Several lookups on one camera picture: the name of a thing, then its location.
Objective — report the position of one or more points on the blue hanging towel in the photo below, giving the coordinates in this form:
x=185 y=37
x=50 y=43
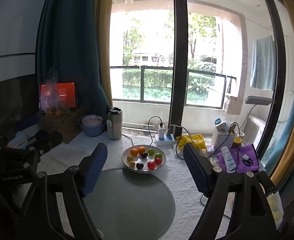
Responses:
x=263 y=66

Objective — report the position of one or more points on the white embossed tablecloth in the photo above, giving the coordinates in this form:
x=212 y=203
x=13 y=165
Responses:
x=189 y=203

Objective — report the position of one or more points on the grey round mat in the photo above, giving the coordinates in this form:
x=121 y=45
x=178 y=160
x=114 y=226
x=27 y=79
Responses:
x=128 y=205

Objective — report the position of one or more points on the white charger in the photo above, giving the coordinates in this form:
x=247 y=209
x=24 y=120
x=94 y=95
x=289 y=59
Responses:
x=161 y=132

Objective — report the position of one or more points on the black charger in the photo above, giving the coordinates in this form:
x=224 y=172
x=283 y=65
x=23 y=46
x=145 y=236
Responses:
x=169 y=131

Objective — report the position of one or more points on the blue plastic bowl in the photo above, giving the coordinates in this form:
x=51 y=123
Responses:
x=92 y=125

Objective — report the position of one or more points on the steel travel mug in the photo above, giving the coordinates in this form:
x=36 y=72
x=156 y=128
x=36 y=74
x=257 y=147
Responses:
x=114 y=123

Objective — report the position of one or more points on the white round plate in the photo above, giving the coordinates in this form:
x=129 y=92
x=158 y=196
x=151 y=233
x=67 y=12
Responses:
x=145 y=161

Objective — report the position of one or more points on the dark cherry with stem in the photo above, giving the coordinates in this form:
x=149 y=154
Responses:
x=139 y=165

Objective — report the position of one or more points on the brown kiwi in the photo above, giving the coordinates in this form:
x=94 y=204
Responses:
x=129 y=158
x=132 y=164

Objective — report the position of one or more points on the red tomato on plate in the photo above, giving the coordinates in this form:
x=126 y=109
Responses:
x=158 y=161

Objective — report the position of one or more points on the red screen tablet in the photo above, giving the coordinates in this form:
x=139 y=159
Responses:
x=64 y=93

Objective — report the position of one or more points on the cardboard box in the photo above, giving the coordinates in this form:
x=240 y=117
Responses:
x=67 y=125

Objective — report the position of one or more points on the white tube bottle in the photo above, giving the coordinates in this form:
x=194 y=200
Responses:
x=228 y=160

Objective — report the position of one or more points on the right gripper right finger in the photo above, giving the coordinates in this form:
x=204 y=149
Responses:
x=207 y=177

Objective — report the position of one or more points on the white power strip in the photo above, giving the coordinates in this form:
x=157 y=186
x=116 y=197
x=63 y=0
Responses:
x=165 y=141

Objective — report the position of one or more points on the purple cloth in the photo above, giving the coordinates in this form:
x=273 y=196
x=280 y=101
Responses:
x=245 y=158

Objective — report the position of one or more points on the lower brown kiwi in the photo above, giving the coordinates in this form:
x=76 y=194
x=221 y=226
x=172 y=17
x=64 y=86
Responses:
x=132 y=164

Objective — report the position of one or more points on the white perforated basket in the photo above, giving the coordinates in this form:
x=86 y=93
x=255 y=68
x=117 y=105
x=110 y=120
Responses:
x=220 y=140

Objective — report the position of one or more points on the rear orange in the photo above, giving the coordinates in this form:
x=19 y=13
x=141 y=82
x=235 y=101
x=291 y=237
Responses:
x=141 y=150

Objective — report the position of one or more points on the dark plum on plate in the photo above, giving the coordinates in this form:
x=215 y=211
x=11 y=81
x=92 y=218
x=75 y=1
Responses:
x=144 y=155

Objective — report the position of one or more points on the white desk lamp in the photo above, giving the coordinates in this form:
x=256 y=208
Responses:
x=255 y=101

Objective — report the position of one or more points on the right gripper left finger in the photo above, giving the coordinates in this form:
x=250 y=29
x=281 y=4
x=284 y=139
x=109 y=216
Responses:
x=84 y=176

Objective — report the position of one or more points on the front orange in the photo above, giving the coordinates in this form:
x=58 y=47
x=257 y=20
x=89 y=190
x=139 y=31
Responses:
x=134 y=152

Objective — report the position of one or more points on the upper brown kiwi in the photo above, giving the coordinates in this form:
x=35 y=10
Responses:
x=129 y=158

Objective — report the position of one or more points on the yellow duck bag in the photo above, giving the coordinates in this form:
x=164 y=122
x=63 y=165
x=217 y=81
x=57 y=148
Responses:
x=197 y=140

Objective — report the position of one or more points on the orange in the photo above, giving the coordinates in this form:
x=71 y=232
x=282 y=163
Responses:
x=134 y=152
x=141 y=150

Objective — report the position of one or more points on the green round fruit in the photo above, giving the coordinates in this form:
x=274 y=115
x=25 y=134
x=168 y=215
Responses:
x=158 y=155

